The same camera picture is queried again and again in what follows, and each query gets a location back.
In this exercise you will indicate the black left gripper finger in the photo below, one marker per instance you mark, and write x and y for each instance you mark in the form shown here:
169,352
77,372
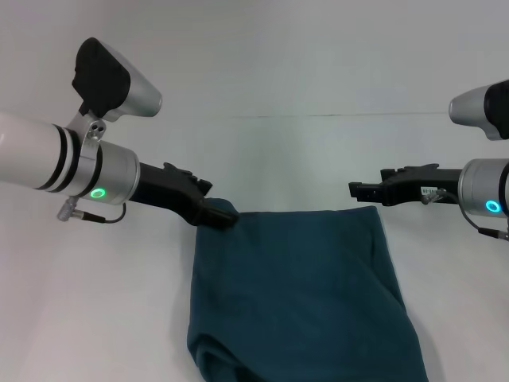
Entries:
218,215

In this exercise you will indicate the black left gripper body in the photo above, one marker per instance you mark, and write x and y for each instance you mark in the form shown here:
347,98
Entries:
171,191

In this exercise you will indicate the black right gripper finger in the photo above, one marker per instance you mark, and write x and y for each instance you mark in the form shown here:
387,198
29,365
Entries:
366,191

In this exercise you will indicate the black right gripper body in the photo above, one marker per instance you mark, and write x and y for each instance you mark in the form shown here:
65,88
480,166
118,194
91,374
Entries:
421,185

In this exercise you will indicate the blue shirt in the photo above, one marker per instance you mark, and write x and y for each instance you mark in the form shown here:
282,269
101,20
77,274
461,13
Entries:
298,286

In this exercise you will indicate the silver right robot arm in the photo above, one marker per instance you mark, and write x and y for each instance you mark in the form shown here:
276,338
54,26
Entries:
485,187

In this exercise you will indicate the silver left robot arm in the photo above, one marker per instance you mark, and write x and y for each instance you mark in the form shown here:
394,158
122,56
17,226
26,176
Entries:
59,151

